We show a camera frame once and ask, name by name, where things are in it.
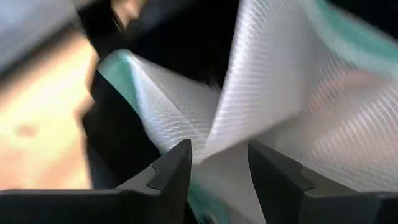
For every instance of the white mesh zip pouch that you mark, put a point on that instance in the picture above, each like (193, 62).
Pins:
(264, 77)

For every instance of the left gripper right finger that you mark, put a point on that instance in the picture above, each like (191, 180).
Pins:
(276, 180)

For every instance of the black backpack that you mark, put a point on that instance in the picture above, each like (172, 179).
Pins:
(118, 140)

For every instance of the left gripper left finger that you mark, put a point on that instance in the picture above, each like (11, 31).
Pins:
(174, 168)

